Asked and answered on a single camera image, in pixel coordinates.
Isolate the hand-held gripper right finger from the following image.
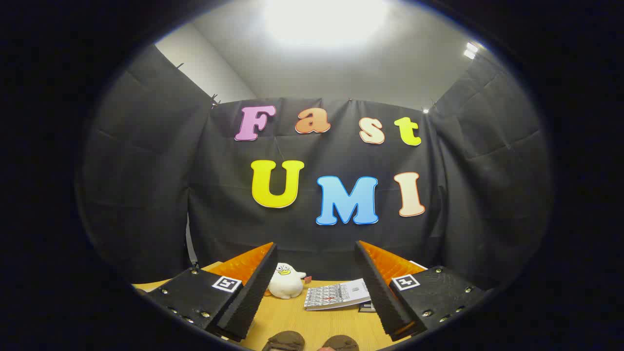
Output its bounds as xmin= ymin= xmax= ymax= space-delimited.
xmin=354 ymin=240 xmax=489 ymax=342

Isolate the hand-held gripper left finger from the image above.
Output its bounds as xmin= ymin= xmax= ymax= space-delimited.
xmin=144 ymin=241 xmax=278 ymax=343

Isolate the brown fuzzy shoe with bow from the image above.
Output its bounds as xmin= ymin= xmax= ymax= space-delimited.
xmin=262 ymin=331 xmax=306 ymax=351
xmin=322 ymin=335 xmax=360 ymax=351

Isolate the white duck plush toy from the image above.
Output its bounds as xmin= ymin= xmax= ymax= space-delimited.
xmin=267 ymin=262 xmax=312 ymax=300

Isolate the white patterned cover book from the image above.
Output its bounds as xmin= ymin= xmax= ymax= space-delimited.
xmin=304 ymin=278 xmax=372 ymax=312

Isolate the ceiling light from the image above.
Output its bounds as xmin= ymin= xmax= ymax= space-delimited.
xmin=261 ymin=0 xmax=393 ymax=49

